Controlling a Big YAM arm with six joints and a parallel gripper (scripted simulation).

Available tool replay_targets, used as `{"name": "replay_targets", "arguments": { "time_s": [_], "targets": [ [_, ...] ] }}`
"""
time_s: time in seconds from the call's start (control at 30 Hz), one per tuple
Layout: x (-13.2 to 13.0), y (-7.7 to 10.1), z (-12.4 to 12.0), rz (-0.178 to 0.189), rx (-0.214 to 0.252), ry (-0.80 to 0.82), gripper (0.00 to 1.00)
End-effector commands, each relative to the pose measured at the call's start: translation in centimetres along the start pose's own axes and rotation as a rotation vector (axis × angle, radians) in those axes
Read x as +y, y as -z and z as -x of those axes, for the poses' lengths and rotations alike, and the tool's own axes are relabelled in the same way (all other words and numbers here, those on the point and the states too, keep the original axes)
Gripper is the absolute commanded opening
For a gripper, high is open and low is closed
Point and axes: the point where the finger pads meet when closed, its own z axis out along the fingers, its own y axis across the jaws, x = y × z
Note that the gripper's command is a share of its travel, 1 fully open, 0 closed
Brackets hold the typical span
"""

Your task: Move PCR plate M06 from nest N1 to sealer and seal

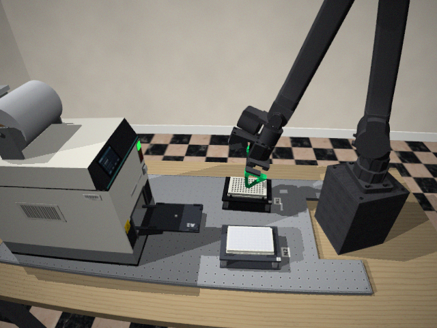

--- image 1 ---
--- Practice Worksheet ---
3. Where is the white well plate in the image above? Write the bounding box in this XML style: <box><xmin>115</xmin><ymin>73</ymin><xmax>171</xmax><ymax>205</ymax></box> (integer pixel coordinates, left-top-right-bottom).
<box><xmin>227</xmin><ymin>177</ymin><xmax>267</xmax><ymax>199</ymax></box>

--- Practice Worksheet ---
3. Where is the white flat plate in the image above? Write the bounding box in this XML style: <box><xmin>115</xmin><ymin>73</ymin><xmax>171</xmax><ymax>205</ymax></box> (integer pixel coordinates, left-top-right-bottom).
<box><xmin>226</xmin><ymin>226</ymin><xmax>274</xmax><ymax>256</ymax></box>

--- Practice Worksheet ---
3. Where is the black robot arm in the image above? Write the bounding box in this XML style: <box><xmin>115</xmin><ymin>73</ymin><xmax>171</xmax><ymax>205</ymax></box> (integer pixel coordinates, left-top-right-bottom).
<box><xmin>228</xmin><ymin>0</ymin><xmax>410</xmax><ymax>194</ymax></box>

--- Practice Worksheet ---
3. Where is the grey cylinder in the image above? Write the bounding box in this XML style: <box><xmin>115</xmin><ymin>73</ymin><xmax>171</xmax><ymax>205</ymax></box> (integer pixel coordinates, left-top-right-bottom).
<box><xmin>0</xmin><ymin>80</ymin><xmax>63</xmax><ymax>151</ymax></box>

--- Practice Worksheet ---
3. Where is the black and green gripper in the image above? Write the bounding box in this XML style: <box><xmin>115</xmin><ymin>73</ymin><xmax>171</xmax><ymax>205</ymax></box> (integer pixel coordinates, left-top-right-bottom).
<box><xmin>244</xmin><ymin>145</ymin><xmax>275</xmax><ymax>188</ymax></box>

